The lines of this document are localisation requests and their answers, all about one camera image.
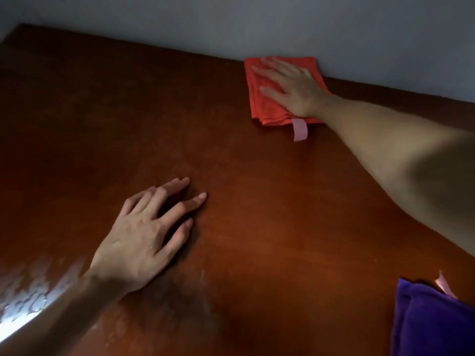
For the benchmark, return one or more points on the person's right hand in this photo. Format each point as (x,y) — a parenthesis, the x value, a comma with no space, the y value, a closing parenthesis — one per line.
(300,92)

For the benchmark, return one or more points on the person's left hand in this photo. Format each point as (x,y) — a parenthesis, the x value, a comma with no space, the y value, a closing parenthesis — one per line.
(133,248)

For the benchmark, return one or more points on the person's right forearm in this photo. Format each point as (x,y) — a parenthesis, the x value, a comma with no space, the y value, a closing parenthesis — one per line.
(415,163)

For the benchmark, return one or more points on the purple cloth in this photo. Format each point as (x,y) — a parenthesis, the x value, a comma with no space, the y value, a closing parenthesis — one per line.
(430,322)

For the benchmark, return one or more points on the brown wooden table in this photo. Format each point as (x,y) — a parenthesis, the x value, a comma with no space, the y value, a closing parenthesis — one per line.
(278,218)

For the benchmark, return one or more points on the red cloth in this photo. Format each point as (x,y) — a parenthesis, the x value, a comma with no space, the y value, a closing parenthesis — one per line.
(263,107)

